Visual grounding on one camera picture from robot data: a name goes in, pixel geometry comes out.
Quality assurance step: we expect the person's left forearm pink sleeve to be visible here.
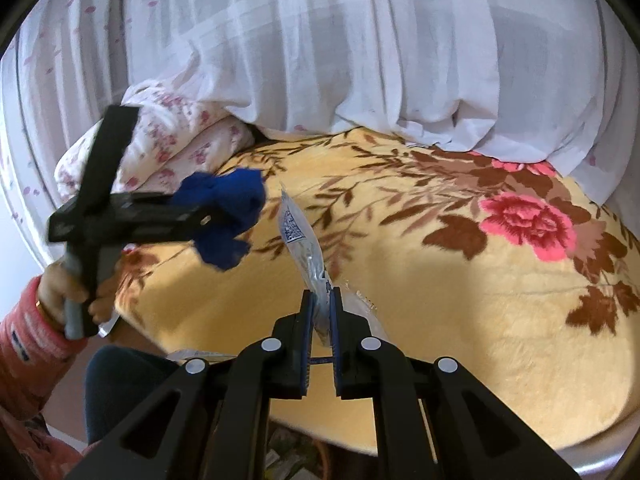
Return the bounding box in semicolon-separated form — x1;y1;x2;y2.
0;275;90;421

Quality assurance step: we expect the white sheer curtain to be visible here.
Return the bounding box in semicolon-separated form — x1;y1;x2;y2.
0;0;636;206

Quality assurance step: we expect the folded pink floral quilt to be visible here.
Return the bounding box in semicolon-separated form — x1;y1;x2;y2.
54;79;256;201

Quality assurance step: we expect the blue cloth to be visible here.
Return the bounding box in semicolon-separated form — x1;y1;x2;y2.
172;167;266;272

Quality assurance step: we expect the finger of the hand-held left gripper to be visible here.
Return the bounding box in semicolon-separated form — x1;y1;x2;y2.
120;193;187;211
119;208;228;247

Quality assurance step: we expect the person's left hand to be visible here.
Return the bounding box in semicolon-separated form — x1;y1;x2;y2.
39;255;122;331

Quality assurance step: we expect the yellow floral blanket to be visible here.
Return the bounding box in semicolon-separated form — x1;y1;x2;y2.
112;127;640;456

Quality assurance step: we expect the person's leg in jeans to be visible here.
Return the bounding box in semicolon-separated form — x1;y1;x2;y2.
84;345;201;446

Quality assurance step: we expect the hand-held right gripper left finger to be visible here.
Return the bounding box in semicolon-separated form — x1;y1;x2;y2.
65;290;319;480

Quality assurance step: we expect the orange plastic bin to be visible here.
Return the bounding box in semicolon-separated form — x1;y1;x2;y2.
267;437;335;480

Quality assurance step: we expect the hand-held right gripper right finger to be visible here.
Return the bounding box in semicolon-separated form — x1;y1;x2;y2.
327;287;578;480

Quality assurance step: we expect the clear plastic wrapper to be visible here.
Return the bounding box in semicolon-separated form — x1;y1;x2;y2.
279;182;388;348

